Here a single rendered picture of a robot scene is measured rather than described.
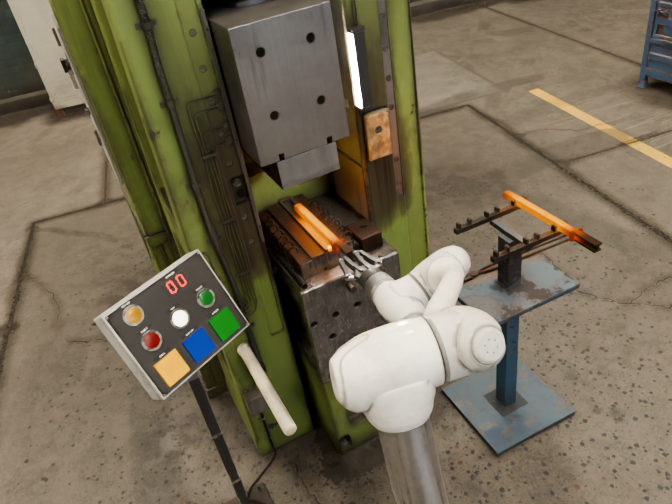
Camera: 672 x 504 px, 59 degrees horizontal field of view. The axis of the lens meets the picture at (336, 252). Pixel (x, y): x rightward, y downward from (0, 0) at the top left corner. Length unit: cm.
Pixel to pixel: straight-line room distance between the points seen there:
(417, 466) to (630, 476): 157
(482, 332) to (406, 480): 32
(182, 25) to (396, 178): 93
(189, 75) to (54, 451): 200
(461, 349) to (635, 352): 208
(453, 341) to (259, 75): 95
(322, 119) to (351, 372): 95
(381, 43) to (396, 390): 126
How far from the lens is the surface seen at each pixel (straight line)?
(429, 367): 106
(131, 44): 173
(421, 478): 118
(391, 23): 202
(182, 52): 176
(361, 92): 197
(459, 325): 108
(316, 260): 200
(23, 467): 321
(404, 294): 162
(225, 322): 178
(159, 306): 172
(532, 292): 226
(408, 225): 234
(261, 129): 173
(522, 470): 258
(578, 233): 209
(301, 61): 173
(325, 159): 185
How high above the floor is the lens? 213
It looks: 35 degrees down
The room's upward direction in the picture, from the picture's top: 10 degrees counter-clockwise
